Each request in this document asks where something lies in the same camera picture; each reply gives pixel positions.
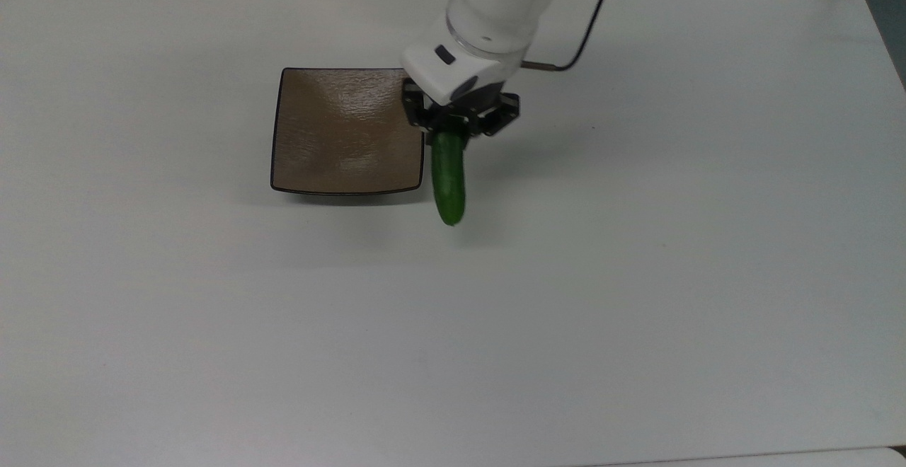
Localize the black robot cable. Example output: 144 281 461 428
521 0 622 72

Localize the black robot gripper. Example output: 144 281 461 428
401 76 522 151

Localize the green cucumber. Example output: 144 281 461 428
430 129 467 228

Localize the square brown ceramic plate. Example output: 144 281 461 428
270 67 425 196

